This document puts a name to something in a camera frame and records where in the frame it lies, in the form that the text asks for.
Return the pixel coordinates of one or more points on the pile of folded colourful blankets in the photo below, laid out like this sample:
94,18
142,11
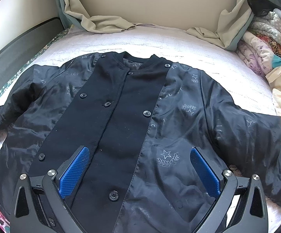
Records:
260,50

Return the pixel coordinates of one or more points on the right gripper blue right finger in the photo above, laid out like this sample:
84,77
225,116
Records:
208,171

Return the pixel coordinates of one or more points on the black printed jacket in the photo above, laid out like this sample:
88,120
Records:
130,138

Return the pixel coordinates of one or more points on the white quilted mattress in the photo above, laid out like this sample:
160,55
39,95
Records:
203,58

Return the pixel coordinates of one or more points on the dark bed side rail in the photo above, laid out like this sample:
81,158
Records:
26,46

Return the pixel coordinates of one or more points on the beige bed sheet cover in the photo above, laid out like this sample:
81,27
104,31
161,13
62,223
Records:
219,22

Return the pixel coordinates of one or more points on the black garment on pile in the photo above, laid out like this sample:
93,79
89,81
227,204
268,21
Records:
261,8

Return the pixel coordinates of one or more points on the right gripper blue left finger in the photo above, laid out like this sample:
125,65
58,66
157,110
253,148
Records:
70,171

